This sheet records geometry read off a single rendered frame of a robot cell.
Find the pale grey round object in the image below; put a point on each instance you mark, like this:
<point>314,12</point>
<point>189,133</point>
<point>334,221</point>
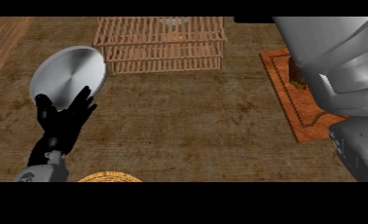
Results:
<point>173,20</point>

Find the orange wooden placemat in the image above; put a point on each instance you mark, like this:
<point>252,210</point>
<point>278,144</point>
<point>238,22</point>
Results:
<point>299,111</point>

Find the tiered wooden slat shelf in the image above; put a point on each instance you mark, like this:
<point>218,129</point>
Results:
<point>160,52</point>

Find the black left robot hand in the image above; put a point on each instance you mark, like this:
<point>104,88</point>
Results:
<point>62,127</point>

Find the round silver metal plate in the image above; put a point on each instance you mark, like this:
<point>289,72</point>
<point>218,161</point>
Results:
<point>67,72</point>

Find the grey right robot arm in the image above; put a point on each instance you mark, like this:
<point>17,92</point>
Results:
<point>336,62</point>

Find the yellow wicker basket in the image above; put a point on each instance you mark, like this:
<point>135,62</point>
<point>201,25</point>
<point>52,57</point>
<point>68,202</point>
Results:
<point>110,178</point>

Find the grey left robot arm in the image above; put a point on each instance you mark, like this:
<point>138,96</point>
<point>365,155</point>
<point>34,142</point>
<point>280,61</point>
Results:
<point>45,172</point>

